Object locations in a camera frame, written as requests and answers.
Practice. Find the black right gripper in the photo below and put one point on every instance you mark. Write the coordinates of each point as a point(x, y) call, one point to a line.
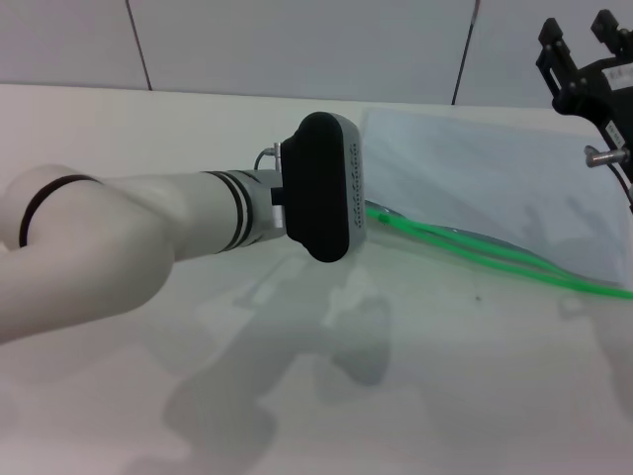
point(601, 94)

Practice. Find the translucent green-zipper document bag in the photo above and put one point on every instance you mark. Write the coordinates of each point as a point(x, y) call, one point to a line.
point(484, 183)

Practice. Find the green zipper slider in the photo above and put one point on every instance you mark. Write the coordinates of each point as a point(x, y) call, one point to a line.
point(382, 217)

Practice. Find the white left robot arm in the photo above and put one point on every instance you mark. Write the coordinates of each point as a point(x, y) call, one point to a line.
point(123, 237)

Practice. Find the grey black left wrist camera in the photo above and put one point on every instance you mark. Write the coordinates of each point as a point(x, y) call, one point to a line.
point(316, 188)

